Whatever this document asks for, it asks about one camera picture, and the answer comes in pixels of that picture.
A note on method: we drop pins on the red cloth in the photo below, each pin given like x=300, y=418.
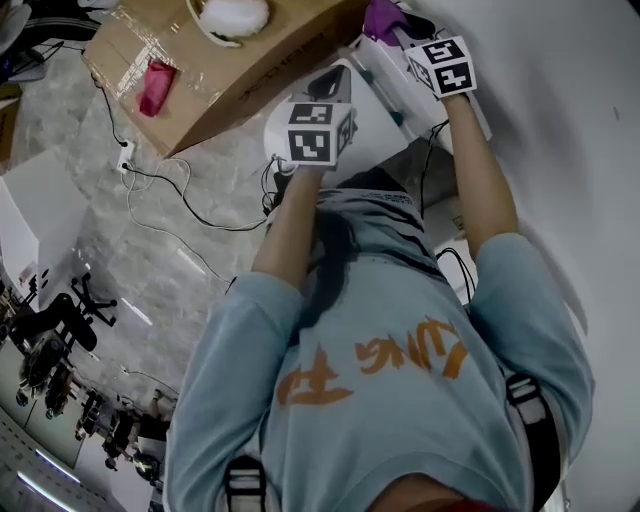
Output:
x=157, y=90

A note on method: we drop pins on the brown printed carton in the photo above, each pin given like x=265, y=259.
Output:
x=7, y=130

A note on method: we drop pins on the black office chair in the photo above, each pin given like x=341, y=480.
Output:
x=65, y=320

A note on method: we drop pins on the person's light blue shirt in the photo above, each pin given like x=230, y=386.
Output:
x=375, y=425

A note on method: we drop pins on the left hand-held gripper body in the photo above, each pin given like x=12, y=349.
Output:
x=310, y=150

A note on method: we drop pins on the purple microfibre cloth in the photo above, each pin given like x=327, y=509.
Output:
x=382, y=17

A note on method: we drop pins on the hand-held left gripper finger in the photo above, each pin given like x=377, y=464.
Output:
x=301, y=92
x=349, y=90

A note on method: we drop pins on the person's right forearm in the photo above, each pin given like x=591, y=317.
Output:
x=480, y=190

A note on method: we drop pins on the person's left forearm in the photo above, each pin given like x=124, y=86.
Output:
x=290, y=225

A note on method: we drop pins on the white toilet with lid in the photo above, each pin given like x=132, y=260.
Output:
x=380, y=130

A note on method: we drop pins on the person's black trousers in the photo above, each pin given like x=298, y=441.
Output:
x=375, y=181

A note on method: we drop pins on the white power strip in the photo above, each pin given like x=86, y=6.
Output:
x=125, y=157

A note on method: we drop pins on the person's grey black-patterned garment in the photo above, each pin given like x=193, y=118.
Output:
x=390, y=225

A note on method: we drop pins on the white cabinet with black fittings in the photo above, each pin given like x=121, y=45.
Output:
x=40, y=210

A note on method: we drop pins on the white fluffy duster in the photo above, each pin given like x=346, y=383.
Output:
x=235, y=15

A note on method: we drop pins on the large brown cardboard box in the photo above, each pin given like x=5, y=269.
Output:
x=240, y=65

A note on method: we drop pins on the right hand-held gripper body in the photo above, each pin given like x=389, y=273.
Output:
x=445, y=65

